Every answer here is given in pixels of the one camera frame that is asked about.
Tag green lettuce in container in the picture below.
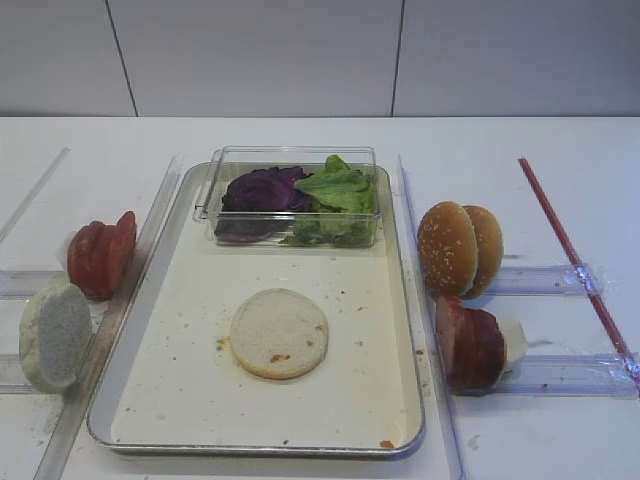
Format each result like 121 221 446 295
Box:
281 154 376 247

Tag front meat patty slice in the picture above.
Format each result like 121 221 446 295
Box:
436 296 470 390

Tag rear meat patty slices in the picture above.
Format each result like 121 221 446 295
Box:
448 308 506 391

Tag front tomato slice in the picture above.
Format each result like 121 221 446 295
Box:
104 211 137 298

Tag white cheese slice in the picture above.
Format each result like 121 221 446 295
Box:
499 318 528 372

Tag rear tomato slices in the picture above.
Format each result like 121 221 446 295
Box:
67 221 115 299

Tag white bread bun slice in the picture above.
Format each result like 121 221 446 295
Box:
19 283 92 394

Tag clear plastic container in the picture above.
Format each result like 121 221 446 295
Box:
194 146 381 248

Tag purple cabbage leaves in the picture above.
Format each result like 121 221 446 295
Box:
214 166 312 243

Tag bottom bun slice on tray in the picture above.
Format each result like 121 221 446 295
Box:
229 288 329 380

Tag front sesame bun top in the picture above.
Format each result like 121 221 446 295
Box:
417 201 478 296

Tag silver metal baking tray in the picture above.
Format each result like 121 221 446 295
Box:
88 164 425 458

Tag rear bun top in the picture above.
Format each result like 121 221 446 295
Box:
463 205 504 300

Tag upper right clear holder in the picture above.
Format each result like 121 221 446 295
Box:
486 264 617 297

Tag clear holder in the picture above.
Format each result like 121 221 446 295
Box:
0 270 67 300
486 264 617 297
0 354 37 395
491 354 639 399

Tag lower right clear holder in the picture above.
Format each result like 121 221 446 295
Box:
491 354 639 399

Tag upper left clear holder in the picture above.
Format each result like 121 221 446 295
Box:
0 270 67 300

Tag lower left clear holder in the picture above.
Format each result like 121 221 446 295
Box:
0 354 37 395

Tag red plastic strip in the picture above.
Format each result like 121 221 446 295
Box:
518 157 639 391

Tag clear rail right of tray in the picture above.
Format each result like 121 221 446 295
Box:
396 153 471 480

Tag clear rail of tray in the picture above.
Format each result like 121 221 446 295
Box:
34 157 181 479
396 153 471 480

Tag clear rail left of tray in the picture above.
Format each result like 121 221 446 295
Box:
34 157 181 479

